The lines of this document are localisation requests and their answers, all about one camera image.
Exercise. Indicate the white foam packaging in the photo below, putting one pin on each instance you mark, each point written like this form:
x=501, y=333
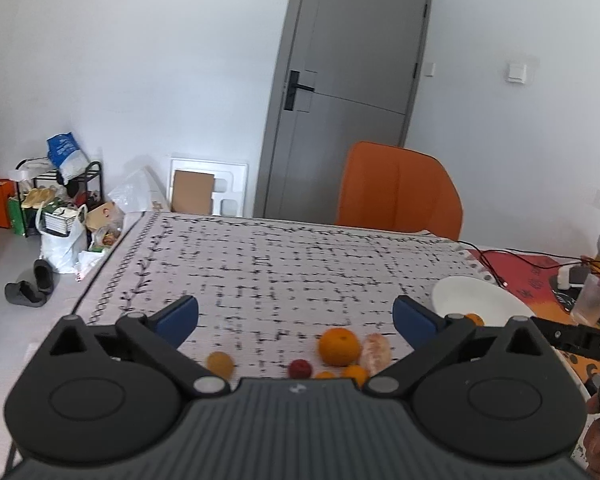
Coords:
x=232, y=180

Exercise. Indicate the white plate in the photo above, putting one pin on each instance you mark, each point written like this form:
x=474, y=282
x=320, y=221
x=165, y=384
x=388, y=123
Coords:
x=475, y=295

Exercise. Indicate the white wall switch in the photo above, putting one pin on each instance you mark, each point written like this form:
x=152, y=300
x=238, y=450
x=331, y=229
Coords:
x=516, y=71

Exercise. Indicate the red plum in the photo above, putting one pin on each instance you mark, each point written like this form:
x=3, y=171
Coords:
x=300, y=369

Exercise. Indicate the dark slipper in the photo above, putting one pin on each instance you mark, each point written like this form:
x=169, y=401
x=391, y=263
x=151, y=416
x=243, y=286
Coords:
x=44, y=275
x=24, y=294

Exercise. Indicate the blue white bag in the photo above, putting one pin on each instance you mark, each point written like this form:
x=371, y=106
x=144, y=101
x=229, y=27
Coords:
x=67, y=155

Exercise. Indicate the orange red printed mat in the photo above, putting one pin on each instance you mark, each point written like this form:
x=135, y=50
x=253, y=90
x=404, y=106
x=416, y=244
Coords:
x=525, y=270

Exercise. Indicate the green box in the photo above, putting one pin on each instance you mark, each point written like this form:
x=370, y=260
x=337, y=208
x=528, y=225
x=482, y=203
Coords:
x=17, y=215

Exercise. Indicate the orange chair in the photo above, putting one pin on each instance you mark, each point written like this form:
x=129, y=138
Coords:
x=397, y=190

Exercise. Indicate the large orange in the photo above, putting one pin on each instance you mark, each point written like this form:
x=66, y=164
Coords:
x=338, y=346

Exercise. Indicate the grey door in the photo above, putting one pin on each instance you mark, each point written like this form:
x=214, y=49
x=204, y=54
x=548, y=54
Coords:
x=350, y=60

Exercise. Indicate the small white light switch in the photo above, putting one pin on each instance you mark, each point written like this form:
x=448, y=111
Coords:
x=431, y=69

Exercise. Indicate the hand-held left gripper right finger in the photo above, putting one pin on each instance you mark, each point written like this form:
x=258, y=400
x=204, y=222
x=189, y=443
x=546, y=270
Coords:
x=411, y=321

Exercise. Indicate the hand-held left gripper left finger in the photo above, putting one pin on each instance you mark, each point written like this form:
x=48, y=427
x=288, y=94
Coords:
x=177, y=319

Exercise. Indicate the yellow round fruit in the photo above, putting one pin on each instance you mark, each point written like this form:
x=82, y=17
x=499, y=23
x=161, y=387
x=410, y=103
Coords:
x=220, y=362

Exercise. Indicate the small kumquat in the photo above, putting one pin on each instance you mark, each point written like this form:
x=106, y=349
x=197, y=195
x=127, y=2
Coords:
x=356, y=374
x=474, y=318
x=325, y=375

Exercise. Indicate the brown cardboard box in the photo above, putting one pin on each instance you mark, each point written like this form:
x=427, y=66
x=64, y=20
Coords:
x=102, y=216

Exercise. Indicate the white plastic bag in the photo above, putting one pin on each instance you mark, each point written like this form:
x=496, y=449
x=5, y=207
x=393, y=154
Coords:
x=60, y=247

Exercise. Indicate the ribbed clear glass cup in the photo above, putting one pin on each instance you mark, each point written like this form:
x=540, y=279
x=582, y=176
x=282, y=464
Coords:
x=592, y=301

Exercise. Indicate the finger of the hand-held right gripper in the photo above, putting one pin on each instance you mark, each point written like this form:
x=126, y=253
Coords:
x=562, y=336

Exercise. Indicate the beige slippers pair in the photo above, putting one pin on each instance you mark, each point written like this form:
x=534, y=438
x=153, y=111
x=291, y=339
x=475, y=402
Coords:
x=37, y=196

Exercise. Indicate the small peeled pomelo segment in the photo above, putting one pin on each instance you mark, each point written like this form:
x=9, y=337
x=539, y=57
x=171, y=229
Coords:
x=376, y=353

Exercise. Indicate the black shoe rack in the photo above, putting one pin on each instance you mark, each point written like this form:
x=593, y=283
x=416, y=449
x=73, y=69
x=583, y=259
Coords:
x=96, y=175

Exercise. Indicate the brown cardboard sheet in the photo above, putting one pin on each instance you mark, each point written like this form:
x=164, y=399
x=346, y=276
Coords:
x=193, y=192

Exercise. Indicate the clear plastic bag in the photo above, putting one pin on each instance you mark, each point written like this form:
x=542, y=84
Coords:
x=135, y=190

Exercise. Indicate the black patterned white tablecloth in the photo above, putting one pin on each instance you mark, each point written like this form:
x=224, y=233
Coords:
x=260, y=280

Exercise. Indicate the white charger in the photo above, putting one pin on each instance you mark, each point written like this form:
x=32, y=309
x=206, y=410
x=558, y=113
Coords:
x=564, y=276

